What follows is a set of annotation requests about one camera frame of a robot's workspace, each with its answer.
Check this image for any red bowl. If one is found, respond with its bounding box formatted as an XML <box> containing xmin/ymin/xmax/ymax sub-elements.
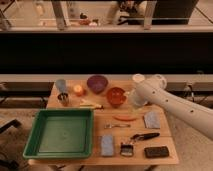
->
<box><xmin>106</xmin><ymin>87</ymin><xmax>126</xmax><ymax>108</ymax></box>

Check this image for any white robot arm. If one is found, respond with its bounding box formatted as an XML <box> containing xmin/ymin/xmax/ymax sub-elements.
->
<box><xmin>128</xmin><ymin>74</ymin><xmax>213</xmax><ymax>140</ymax></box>

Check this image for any purple bowl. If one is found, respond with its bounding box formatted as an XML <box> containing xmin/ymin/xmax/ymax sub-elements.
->
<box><xmin>87</xmin><ymin>75</ymin><xmax>108</xmax><ymax>94</ymax></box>

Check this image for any orange apple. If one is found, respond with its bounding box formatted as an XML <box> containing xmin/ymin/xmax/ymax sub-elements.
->
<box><xmin>73</xmin><ymin>85</ymin><xmax>84</xmax><ymax>96</ymax></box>

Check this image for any white cup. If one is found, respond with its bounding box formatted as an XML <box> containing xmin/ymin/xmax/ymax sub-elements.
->
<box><xmin>132</xmin><ymin>74</ymin><xmax>145</xmax><ymax>83</ymax></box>

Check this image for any orange carrot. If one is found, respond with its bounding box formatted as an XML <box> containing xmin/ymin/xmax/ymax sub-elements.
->
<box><xmin>113</xmin><ymin>115</ymin><xmax>137</xmax><ymax>122</ymax></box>

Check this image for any metal fork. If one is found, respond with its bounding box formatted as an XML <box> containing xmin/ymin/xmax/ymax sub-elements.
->
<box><xmin>104</xmin><ymin>124</ymin><xmax>131</xmax><ymax>129</ymax></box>

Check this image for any blue-grey cup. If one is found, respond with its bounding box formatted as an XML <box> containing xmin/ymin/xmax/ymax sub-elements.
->
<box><xmin>55</xmin><ymin>79</ymin><xmax>67</xmax><ymax>93</ymax></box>

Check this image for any small metal cup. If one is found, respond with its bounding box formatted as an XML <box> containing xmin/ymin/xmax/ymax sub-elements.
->
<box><xmin>57</xmin><ymin>93</ymin><xmax>69</xmax><ymax>106</ymax></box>

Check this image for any blue sponge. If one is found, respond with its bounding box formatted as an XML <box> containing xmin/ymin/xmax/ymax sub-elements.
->
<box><xmin>101</xmin><ymin>134</ymin><xmax>114</xmax><ymax>157</ymax></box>

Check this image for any grey-blue cloth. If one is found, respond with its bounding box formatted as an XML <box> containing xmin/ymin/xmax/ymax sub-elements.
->
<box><xmin>144</xmin><ymin>111</ymin><xmax>160</xmax><ymax>129</ymax></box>

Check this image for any green plastic tray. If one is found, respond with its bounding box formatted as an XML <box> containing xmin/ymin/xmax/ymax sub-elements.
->
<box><xmin>23</xmin><ymin>109</ymin><xmax>94</xmax><ymax>159</ymax></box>

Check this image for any small black brush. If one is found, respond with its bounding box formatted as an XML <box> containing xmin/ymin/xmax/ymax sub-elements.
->
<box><xmin>120</xmin><ymin>144</ymin><xmax>134</xmax><ymax>157</ymax></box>

